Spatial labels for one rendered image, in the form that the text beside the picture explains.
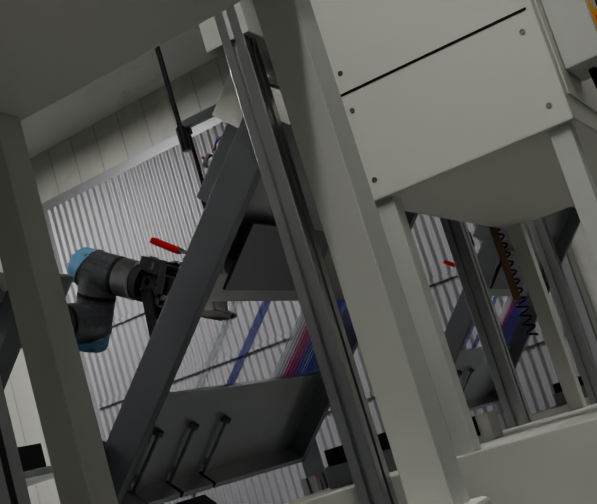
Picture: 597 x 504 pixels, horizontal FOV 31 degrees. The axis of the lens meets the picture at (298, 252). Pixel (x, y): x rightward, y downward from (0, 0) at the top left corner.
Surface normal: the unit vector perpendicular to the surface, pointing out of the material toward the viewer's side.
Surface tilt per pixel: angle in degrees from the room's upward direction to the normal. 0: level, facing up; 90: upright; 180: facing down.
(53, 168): 90
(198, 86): 90
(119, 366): 90
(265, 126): 90
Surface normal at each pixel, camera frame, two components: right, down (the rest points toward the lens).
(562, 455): -0.47, -0.04
